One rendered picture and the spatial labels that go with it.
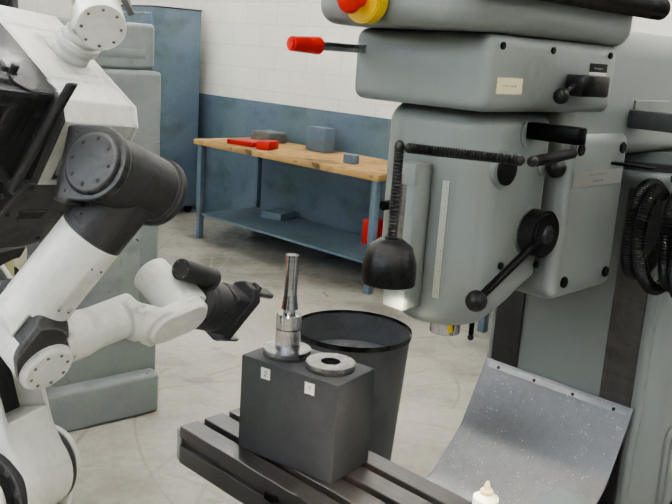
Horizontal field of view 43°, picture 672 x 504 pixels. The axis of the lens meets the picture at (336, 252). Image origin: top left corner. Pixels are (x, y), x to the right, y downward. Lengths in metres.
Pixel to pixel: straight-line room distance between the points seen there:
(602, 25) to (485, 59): 0.26
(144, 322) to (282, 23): 6.76
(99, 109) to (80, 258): 0.21
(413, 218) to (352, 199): 6.12
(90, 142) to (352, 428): 0.73
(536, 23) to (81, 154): 0.61
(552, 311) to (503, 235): 0.46
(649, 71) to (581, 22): 0.28
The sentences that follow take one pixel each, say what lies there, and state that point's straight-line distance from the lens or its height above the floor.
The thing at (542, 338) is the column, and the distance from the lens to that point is 1.70.
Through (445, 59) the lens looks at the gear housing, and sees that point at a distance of 1.16.
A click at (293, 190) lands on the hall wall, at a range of 7.85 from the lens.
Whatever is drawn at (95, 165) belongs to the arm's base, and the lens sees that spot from 1.09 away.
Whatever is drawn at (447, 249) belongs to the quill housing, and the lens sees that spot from 1.21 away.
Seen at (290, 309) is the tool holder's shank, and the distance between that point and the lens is 1.57.
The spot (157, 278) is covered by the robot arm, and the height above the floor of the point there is 1.32.
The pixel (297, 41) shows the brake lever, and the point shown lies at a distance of 1.16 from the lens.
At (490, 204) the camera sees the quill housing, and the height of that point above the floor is 1.50.
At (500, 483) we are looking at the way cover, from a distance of 1.69.
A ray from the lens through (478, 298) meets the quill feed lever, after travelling 1.16.
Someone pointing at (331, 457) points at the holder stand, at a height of 1.00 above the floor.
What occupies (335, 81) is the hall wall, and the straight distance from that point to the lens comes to 7.44.
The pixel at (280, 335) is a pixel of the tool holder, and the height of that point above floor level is 1.18.
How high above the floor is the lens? 1.69
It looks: 13 degrees down
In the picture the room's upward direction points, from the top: 4 degrees clockwise
